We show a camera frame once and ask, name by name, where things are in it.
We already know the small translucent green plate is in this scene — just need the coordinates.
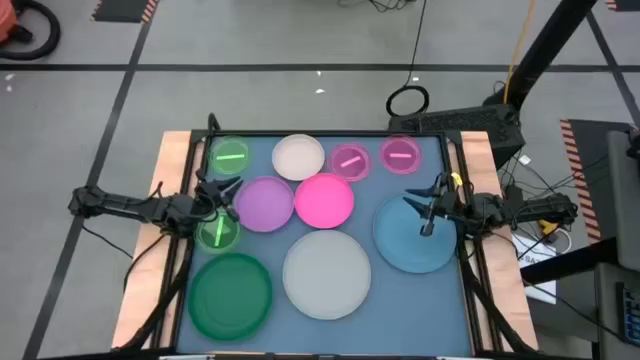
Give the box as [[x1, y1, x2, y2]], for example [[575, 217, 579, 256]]
[[194, 212, 242, 255]]

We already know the large blue plastic plate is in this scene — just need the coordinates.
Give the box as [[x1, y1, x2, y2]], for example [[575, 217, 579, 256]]
[[372, 193, 459, 275]]

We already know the grey cabinet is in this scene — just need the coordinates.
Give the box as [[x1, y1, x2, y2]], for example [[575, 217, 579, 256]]
[[606, 128, 640, 272]]

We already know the black slanted pole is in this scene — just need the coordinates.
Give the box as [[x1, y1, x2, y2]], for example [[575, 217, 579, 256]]
[[482, 0, 599, 109]]

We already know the white paper sheet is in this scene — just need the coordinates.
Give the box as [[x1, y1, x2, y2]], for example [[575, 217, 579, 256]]
[[510, 234, 559, 305]]

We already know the black horizontal beam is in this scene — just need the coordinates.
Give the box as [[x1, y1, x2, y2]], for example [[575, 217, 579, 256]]
[[519, 237, 619, 285]]

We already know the orange vacuum cleaner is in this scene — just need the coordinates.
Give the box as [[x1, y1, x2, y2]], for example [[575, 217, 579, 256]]
[[0, 0, 19, 44]]

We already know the white cable loop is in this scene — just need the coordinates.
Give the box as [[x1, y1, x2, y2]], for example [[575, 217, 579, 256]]
[[548, 227, 574, 256]]

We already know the black cable tangle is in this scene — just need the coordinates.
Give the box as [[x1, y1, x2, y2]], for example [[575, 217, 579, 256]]
[[337, 0, 416, 14]]

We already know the black metal table frame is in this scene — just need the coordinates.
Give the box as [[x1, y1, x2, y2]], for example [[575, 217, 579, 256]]
[[113, 112, 540, 360]]

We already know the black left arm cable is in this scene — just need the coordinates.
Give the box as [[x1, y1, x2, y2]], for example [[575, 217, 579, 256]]
[[81, 223, 169, 292]]

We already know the large grey plastic plate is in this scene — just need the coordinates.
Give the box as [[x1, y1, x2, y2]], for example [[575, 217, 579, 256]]
[[281, 229, 373, 321]]

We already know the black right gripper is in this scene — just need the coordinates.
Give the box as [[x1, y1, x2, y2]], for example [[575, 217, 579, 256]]
[[402, 172, 466, 237]]

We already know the small green cup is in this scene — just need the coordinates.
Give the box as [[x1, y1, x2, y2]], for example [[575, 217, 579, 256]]
[[208, 135, 252, 176]]

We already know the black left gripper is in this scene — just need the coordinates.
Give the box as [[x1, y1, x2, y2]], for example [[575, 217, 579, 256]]
[[192, 169, 246, 225]]

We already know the yellow hanging cable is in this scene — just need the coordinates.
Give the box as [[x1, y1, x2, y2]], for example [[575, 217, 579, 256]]
[[503, 0, 537, 104]]

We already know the black perforated computer case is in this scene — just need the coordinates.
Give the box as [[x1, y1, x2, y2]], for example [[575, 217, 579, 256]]
[[388, 103, 526, 171]]

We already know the black coiled floor cable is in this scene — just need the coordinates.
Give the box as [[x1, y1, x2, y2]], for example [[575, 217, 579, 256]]
[[384, 0, 431, 119]]

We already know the large dark green plate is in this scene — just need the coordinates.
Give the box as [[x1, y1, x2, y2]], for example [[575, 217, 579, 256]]
[[187, 252, 274, 342]]

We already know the black cable bundle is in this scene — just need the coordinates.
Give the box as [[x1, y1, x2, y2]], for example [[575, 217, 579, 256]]
[[497, 147, 609, 241]]

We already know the purple medium plastic plate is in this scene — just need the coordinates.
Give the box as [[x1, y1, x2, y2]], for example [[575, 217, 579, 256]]
[[233, 175, 296, 234]]

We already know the hot pink medium plate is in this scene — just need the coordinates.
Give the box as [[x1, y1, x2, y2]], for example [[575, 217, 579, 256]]
[[293, 172, 356, 230]]

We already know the grey equipment case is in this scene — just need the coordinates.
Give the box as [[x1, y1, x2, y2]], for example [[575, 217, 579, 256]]
[[593, 262, 640, 360]]

